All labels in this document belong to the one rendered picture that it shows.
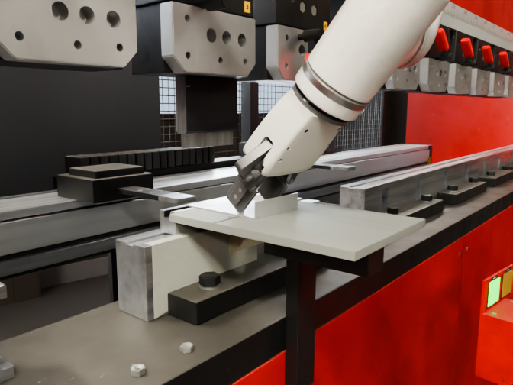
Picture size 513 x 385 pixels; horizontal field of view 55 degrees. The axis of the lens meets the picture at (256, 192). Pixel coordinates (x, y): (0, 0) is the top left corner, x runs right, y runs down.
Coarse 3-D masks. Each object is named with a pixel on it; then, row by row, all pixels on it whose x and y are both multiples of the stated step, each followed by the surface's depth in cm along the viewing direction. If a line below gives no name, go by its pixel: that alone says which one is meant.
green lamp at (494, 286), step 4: (496, 280) 87; (492, 284) 86; (496, 284) 87; (492, 288) 86; (496, 288) 88; (492, 292) 86; (496, 292) 88; (492, 296) 87; (496, 296) 88; (488, 300) 86; (492, 300) 87; (496, 300) 88; (488, 304) 86
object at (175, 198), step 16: (64, 176) 81; (80, 176) 80; (96, 176) 77; (112, 176) 80; (128, 176) 81; (144, 176) 83; (64, 192) 82; (80, 192) 78; (96, 192) 77; (112, 192) 79; (128, 192) 77; (144, 192) 75; (160, 192) 75; (176, 192) 75
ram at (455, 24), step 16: (464, 0) 133; (480, 0) 144; (496, 0) 157; (512, 0) 172; (448, 16) 125; (480, 16) 146; (496, 16) 159; (512, 16) 174; (464, 32) 136; (480, 32) 147; (512, 32) 177; (512, 48) 179
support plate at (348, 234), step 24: (192, 216) 61; (216, 216) 61; (288, 216) 61; (312, 216) 61; (336, 216) 61; (360, 216) 61; (384, 216) 61; (264, 240) 53; (288, 240) 50; (312, 240) 50; (336, 240) 50; (360, 240) 50; (384, 240) 51
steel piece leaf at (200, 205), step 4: (208, 200) 70; (212, 200) 70; (216, 200) 70; (220, 200) 70; (224, 200) 70; (228, 200) 70; (188, 204) 67; (192, 204) 67; (196, 204) 67; (200, 204) 67; (204, 204) 67; (208, 204) 67; (212, 204) 67; (216, 204) 67; (200, 208) 65
